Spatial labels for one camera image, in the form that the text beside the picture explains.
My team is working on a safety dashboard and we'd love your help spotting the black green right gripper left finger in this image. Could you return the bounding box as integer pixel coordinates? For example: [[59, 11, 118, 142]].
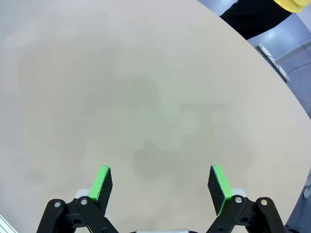
[[36, 165, 120, 233]]

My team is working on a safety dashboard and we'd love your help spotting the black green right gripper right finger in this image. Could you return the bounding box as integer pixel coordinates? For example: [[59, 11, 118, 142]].
[[205, 164, 286, 233]]

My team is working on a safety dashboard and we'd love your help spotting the person in yellow hoodie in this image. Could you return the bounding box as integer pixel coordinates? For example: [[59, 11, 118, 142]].
[[220, 0, 304, 40]]

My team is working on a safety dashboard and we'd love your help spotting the white side table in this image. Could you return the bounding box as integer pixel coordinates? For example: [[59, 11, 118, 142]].
[[257, 40, 311, 82]]

